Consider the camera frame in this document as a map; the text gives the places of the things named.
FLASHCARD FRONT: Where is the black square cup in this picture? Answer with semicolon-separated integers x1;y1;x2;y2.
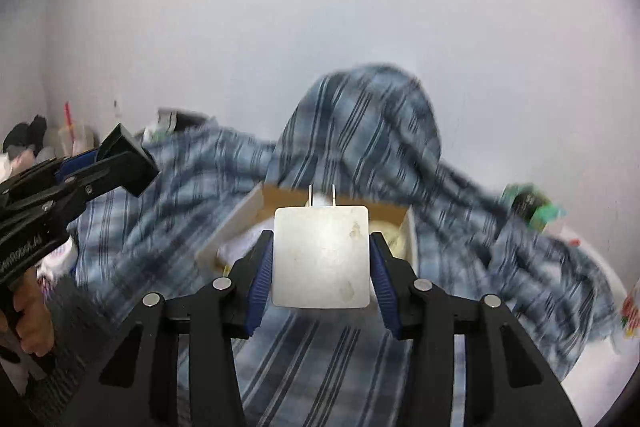
96;124;160;197

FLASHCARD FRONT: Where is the white power adapter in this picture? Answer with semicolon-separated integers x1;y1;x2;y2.
271;187;370;310

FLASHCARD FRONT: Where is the person's left hand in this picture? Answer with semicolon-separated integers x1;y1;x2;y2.
11;267;54;358

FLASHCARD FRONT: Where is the dark box behind blanket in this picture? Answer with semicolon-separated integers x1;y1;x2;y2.
142;108;209;142

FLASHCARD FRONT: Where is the floral printed box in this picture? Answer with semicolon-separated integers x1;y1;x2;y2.
620;281;640;340

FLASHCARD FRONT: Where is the green wrapped dark jar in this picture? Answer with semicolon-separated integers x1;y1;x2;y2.
501;183;566;233

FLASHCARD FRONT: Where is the cream round jar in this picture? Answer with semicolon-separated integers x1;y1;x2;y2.
370;220;406;259

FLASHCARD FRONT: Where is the white cardboard tray box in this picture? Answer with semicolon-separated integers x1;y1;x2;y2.
195;184;419;273

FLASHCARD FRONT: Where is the blue plaid blanket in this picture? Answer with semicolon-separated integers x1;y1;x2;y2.
73;65;616;426

